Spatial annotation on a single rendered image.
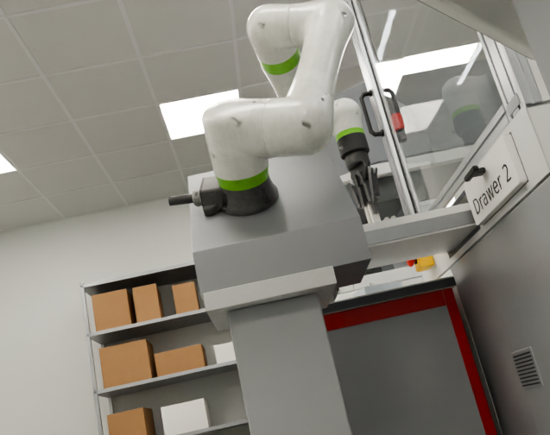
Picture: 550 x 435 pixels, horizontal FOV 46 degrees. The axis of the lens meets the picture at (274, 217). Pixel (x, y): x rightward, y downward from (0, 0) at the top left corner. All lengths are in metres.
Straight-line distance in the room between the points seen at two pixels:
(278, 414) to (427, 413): 0.57
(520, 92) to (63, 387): 5.35
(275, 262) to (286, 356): 0.20
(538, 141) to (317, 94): 0.46
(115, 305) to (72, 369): 0.80
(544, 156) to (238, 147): 0.62
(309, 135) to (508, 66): 0.42
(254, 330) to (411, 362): 0.58
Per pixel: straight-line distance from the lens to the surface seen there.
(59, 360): 6.27
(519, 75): 1.40
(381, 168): 2.73
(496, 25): 1.03
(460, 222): 1.70
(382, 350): 1.83
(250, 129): 1.41
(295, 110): 1.39
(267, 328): 1.40
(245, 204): 1.51
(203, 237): 1.47
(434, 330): 1.87
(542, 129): 1.36
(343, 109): 2.06
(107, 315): 5.74
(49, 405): 6.26
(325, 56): 1.57
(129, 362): 5.65
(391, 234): 1.65
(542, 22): 0.87
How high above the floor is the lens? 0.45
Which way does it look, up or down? 18 degrees up
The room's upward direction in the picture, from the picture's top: 13 degrees counter-clockwise
